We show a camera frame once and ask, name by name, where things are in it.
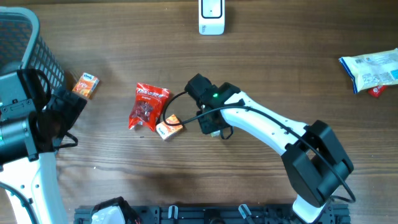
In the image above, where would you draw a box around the white barcode scanner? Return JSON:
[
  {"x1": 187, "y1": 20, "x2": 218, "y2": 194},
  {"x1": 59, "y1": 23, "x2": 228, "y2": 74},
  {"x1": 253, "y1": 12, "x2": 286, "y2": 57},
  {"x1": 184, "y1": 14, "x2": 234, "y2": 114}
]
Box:
[{"x1": 198, "y1": 0, "x2": 225, "y2": 35}]

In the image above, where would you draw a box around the left camera cable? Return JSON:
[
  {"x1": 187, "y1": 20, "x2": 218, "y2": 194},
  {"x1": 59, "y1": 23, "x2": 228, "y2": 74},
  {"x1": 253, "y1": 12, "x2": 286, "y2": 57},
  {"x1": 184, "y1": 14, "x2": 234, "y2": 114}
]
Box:
[{"x1": 0, "y1": 70, "x2": 78, "y2": 224}]

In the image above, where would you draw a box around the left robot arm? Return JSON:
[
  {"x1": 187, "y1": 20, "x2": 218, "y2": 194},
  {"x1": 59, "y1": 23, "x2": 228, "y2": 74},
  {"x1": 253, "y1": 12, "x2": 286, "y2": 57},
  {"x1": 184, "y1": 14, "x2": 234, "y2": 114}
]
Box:
[{"x1": 1, "y1": 69, "x2": 87, "y2": 223}]

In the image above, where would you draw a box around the red snack bag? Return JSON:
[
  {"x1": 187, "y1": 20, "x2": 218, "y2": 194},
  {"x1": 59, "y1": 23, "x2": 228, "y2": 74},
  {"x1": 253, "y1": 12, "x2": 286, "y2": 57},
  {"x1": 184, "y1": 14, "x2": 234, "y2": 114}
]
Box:
[{"x1": 128, "y1": 83, "x2": 170, "y2": 132}]

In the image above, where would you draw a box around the orange tissue pack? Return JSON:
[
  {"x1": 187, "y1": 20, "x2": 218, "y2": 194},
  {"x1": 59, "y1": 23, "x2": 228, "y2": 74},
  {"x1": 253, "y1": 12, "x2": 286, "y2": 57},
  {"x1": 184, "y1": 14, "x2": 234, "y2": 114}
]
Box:
[
  {"x1": 72, "y1": 73, "x2": 100, "y2": 98},
  {"x1": 155, "y1": 114, "x2": 183, "y2": 141}
]

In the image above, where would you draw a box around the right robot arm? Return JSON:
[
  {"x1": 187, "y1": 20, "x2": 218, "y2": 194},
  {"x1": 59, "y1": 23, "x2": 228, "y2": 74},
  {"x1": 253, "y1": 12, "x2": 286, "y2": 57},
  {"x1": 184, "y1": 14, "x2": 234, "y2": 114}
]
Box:
[{"x1": 184, "y1": 74, "x2": 354, "y2": 223}]

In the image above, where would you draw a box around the red candy bar wrapper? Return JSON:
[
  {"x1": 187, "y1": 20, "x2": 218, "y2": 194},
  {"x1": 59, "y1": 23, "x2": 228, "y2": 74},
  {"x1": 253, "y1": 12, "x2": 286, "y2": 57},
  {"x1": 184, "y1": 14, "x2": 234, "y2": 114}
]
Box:
[{"x1": 368, "y1": 85, "x2": 387, "y2": 98}]

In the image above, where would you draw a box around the camera cable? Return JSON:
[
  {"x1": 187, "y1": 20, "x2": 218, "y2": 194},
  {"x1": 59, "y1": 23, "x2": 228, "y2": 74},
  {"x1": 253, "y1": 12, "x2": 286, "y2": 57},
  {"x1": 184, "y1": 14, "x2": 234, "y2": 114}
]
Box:
[
  {"x1": 162, "y1": 90, "x2": 357, "y2": 224},
  {"x1": 0, "y1": 70, "x2": 78, "y2": 224}
]

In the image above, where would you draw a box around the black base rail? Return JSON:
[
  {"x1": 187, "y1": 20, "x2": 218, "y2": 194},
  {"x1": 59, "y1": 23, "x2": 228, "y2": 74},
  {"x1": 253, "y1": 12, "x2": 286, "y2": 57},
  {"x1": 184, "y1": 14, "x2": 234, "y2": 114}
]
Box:
[{"x1": 73, "y1": 203, "x2": 351, "y2": 224}]

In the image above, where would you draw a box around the right camera cable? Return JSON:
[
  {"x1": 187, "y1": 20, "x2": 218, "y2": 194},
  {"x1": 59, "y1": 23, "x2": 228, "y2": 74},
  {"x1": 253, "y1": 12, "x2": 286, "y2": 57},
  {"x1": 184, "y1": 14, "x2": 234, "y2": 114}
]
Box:
[{"x1": 162, "y1": 90, "x2": 357, "y2": 224}]

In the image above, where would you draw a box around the cream snack pouch blue seal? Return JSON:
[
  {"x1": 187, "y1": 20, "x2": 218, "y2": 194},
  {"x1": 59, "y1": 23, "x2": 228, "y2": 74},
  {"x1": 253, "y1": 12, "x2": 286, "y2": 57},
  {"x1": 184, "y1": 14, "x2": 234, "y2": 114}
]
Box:
[{"x1": 339, "y1": 48, "x2": 397, "y2": 94}]

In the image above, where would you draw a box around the grey plastic shopping basket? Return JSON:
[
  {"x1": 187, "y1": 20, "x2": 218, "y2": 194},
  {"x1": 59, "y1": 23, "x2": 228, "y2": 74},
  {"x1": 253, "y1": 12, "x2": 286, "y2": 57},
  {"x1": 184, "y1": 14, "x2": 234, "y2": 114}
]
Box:
[{"x1": 1, "y1": 6, "x2": 67, "y2": 91}]

